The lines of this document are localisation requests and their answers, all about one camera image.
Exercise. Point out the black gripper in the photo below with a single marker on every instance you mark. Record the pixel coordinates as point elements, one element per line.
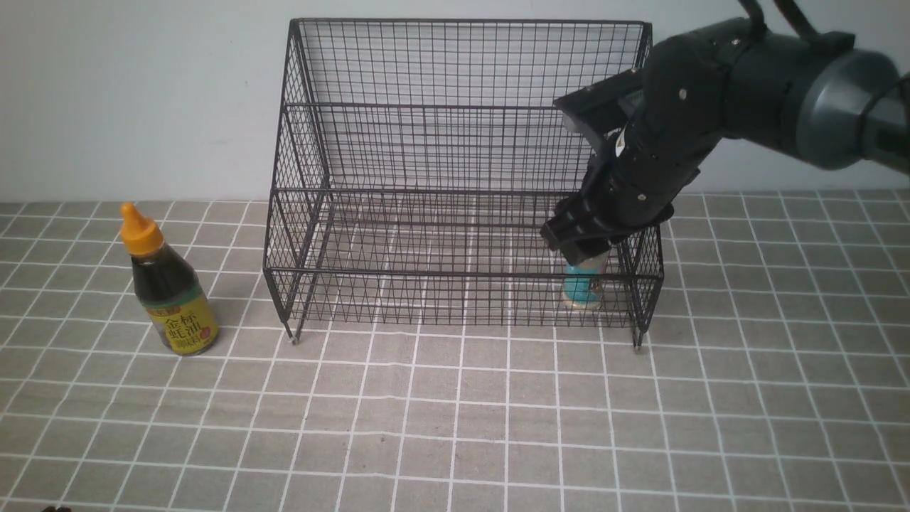
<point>642,167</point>

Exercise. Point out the seasoning shaker green cap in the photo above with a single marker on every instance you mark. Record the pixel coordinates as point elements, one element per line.
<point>578,290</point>

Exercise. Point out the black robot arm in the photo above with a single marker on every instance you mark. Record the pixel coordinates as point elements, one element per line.
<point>812,96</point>

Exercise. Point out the dark sauce bottle orange cap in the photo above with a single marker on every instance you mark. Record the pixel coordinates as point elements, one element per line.
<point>167,286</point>

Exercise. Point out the grey checked tablecloth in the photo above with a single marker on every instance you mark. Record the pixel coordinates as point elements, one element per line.
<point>774,378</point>

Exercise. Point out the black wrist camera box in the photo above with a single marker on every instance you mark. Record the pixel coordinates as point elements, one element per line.
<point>596,111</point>

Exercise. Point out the black wire mesh rack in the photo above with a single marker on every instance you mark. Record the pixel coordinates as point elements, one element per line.
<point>416,161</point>

